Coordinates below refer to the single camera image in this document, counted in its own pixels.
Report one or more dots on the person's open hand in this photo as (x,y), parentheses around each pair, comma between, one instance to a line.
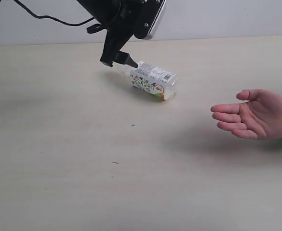
(257,117)

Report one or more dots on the clear bottle floral label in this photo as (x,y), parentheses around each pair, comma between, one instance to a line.
(150,78)

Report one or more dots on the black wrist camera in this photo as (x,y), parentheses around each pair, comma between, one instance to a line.
(150,16)

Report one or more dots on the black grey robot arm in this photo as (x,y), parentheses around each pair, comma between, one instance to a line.
(121,40)

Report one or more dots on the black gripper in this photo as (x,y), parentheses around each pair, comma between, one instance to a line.
(117,17)

